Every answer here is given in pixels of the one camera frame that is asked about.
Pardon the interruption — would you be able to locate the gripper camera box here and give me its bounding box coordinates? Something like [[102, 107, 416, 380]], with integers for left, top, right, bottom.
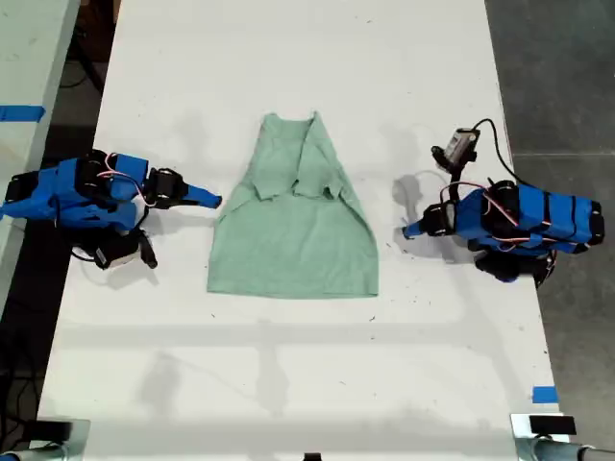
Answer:
[[430, 127, 481, 173], [93, 234, 159, 271]]

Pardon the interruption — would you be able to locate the pale green T-shirt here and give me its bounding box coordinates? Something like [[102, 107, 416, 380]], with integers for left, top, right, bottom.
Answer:
[[206, 110, 381, 300]]

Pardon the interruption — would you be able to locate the grey metal table clamp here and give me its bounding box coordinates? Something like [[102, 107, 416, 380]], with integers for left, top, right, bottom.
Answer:
[[509, 412, 578, 461]]

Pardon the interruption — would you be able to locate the black camera stalk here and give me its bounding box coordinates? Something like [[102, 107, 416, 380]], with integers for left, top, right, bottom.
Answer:
[[446, 160, 475, 187]]

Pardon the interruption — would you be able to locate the black camera cable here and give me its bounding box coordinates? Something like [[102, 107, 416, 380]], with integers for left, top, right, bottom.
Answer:
[[473, 117, 532, 188]]

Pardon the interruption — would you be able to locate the pale side table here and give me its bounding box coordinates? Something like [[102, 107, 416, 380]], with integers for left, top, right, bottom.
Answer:
[[0, 0, 82, 313]]

